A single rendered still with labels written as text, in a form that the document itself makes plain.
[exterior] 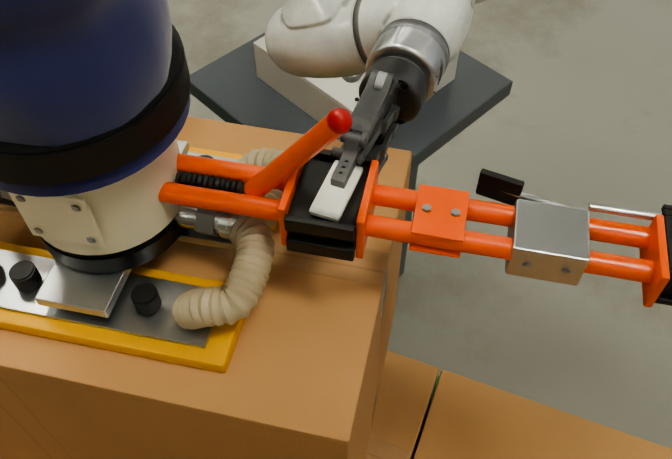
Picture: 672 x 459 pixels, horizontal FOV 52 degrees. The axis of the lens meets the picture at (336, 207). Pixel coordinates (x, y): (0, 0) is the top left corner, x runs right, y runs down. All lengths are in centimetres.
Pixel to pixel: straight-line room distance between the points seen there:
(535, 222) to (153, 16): 39
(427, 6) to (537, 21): 221
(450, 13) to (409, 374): 71
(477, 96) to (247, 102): 48
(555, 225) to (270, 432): 35
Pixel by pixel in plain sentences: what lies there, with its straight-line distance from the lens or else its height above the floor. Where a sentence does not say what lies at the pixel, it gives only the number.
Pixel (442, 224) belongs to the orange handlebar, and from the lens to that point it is 67.
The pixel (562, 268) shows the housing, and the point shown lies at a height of 120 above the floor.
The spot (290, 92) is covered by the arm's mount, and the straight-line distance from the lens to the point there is 144.
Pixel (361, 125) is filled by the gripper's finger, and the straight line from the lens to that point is 69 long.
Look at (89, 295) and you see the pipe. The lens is 77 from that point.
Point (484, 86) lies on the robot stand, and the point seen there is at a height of 75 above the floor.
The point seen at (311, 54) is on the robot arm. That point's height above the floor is 115.
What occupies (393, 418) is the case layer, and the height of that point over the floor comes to 54.
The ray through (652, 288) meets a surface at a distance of 69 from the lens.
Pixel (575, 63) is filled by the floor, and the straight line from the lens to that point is 288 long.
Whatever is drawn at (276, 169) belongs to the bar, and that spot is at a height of 125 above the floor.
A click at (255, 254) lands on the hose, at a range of 71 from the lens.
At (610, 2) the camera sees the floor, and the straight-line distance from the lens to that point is 326.
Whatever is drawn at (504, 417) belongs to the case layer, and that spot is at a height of 54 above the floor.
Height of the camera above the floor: 174
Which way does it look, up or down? 51 degrees down
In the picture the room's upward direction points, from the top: straight up
